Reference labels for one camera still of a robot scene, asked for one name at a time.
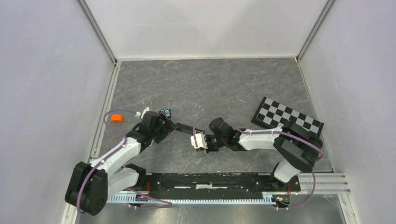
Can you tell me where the black remote control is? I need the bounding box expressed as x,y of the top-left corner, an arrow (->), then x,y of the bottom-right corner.
176,123 -> 205,135

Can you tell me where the black white checkerboard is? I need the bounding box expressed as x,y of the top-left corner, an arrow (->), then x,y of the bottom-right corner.
251,97 -> 324,148

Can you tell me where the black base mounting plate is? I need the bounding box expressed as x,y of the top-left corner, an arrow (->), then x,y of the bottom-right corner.
133,172 -> 301,200

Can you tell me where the purple cable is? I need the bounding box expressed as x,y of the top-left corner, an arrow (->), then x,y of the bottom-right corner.
192,116 -> 325,211
77,110 -> 141,215

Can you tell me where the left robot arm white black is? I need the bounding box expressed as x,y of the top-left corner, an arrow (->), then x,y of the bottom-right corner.
65,111 -> 177,216

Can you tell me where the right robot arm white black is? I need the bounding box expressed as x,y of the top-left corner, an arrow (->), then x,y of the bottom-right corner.
191,118 -> 325,190

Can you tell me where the orange tape roll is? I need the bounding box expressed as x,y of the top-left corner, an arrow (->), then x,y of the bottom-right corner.
110,114 -> 125,124

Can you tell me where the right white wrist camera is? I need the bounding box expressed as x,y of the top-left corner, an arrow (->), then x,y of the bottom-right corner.
191,133 -> 207,151

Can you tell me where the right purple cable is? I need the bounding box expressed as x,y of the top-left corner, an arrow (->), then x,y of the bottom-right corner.
192,116 -> 325,211

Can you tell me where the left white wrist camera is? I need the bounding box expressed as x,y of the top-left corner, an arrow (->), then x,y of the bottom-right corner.
135,107 -> 150,119

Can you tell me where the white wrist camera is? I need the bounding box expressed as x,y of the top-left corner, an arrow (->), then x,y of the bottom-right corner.
135,107 -> 150,119
191,133 -> 207,151

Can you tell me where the grey slotted cable duct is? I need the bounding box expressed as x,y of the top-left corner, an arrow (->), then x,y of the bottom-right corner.
107,192 -> 275,205

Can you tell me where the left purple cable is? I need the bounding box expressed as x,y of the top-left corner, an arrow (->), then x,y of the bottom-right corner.
77,110 -> 141,215

